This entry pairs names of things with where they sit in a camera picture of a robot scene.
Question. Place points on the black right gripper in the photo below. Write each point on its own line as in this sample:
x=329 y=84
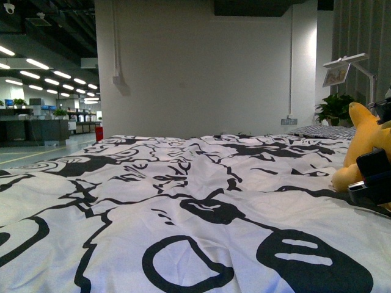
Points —
x=375 y=186

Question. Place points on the orange yellow plush toy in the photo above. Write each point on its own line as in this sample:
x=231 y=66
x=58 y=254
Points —
x=369 y=136

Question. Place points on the striped grey pillow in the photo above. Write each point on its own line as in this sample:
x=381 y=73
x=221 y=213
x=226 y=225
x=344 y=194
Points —
x=324 y=132

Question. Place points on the green potted plant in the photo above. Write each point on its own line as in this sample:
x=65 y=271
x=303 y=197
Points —
x=335 y=110

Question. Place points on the picture card on lamp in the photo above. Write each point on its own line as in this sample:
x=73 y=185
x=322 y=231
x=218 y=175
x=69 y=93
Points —
x=336 y=75

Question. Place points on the white floor lamp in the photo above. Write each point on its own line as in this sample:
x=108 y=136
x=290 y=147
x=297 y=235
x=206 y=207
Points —
x=354 y=62

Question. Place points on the black and white duvet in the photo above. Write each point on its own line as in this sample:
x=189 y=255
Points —
x=209 y=214

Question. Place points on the red fire extinguisher box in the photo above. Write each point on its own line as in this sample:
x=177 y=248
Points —
x=99 y=133

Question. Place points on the wall power socket strip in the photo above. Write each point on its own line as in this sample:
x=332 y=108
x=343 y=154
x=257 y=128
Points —
x=288 y=121

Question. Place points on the white wall junction box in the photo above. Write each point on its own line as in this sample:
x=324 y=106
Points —
x=117 y=80

